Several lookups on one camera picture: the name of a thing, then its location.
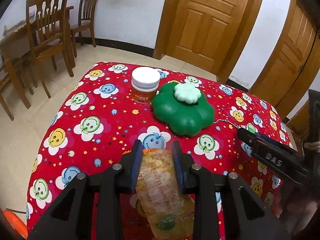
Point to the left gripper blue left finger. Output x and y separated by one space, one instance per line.
131 163

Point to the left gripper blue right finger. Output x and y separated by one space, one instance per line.
182 164

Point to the yellow clear snack packet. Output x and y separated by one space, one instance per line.
170 214

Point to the green flower shaped box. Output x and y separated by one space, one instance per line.
183 108

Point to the red smiley flower tablecloth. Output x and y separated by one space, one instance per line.
74 189

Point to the white lidded orange jar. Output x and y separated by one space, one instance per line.
144 83

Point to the middle wooden panel door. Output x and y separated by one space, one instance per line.
288 72

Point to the wooden panel door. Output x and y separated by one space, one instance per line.
210 34
288 72

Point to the orange object at corner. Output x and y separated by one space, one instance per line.
16 223

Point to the left wooden panel door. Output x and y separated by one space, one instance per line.
210 34

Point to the far wooden chair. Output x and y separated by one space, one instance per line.
86 15

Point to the wooden dining table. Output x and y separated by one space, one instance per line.
17 65

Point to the wooden dining chair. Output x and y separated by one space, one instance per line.
46 27

